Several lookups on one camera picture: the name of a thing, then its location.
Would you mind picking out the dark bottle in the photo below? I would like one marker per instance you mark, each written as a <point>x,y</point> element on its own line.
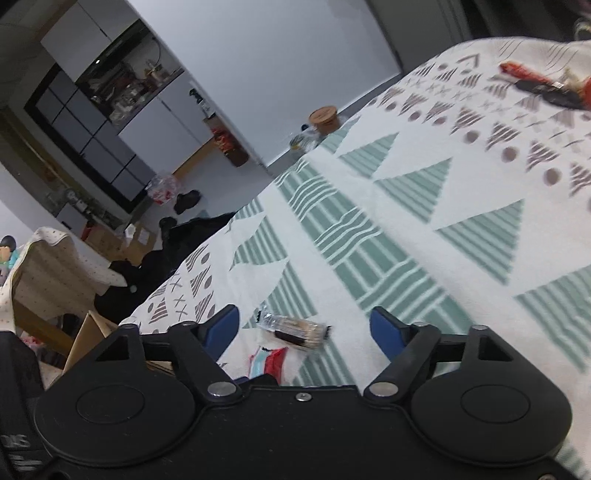
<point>197,99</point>

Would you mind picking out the cartoon doll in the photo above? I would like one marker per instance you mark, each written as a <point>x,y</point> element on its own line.
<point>7,256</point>

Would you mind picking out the brown cardboard box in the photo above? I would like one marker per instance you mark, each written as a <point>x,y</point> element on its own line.
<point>90,337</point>

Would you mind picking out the black clothes pile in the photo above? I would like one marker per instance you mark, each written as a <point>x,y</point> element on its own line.
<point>194,237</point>

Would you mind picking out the dark glass cabinet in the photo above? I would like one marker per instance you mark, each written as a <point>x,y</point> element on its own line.
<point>92,138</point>

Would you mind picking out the row of countertop items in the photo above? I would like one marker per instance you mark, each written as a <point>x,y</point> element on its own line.
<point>127,81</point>

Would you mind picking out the small red object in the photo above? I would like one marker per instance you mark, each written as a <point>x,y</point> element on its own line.
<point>521,71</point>

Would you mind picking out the patterned white blanket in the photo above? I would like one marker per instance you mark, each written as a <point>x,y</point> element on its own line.
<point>415,207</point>

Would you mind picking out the clear biscuit packet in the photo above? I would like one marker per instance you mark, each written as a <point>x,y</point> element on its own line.
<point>295,331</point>

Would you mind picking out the black red scissors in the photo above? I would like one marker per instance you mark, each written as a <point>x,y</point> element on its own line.
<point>549,92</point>

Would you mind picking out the red white blue snack packet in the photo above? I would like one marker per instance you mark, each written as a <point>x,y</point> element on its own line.
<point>268,362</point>

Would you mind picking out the brown paper noodle cup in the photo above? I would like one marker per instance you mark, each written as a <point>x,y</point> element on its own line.
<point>325,119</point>

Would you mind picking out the clear trash bag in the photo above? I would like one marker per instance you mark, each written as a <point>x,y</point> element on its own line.
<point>304,138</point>

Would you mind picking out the black shoe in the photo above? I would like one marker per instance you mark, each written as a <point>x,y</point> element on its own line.
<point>167,224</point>
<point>187,201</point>

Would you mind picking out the white cabinet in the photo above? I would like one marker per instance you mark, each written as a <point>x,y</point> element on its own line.
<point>161,124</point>

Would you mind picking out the black white garment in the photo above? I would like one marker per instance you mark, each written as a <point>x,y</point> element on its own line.
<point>124,286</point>

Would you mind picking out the grey door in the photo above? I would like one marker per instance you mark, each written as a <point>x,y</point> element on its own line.
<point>415,27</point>

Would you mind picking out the dotted beige cloth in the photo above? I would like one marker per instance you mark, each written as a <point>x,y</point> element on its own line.
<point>60,263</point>

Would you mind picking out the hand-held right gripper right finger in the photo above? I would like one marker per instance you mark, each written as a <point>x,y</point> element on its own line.
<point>385,330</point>

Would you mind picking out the pack of water bottles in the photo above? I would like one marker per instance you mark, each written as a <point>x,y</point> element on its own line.
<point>161,189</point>

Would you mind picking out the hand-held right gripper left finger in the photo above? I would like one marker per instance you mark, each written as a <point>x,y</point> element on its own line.
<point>224,327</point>

